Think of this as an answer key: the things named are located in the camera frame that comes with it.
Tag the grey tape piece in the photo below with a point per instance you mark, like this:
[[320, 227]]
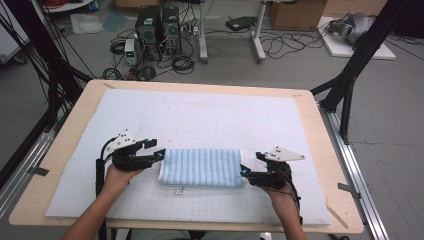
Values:
[[38, 171], [348, 190]]

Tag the small white power supply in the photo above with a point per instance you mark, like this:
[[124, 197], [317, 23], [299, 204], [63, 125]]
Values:
[[130, 51]]

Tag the grey headset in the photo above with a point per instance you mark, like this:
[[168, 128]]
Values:
[[353, 26]]

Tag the black computer tower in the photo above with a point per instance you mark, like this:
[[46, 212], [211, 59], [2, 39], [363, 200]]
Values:
[[171, 30], [148, 31]]

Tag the blue white striped towel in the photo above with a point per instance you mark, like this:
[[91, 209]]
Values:
[[201, 166]]

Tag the white board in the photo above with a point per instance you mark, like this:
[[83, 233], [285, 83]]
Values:
[[343, 50]]

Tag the white table leg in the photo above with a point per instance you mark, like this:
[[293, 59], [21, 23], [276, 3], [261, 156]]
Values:
[[258, 36], [202, 33]]

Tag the black metal frame stand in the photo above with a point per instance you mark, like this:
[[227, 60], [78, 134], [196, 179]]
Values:
[[50, 66], [360, 56]]

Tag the white gridded mat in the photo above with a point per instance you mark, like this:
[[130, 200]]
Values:
[[200, 113]]

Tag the person's right hand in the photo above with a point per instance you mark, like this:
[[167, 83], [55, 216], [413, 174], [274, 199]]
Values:
[[280, 196]]

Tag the person's left hand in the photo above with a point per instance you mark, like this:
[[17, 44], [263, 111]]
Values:
[[120, 178]]

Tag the black flat device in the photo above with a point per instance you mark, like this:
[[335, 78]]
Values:
[[240, 23]]

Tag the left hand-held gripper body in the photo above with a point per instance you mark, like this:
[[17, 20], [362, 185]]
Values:
[[128, 160]]

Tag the aluminium rail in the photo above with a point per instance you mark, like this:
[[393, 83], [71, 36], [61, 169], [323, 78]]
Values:
[[356, 173], [30, 160]]

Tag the brown tape piece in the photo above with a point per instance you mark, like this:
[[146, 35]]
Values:
[[108, 85]]

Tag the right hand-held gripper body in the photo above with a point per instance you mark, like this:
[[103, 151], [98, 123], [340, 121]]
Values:
[[273, 175]]

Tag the brown cardboard box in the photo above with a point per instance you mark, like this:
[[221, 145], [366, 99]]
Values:
[[296, 15]]

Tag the clear plastic bag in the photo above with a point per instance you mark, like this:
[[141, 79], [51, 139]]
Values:
[[86, 24]]

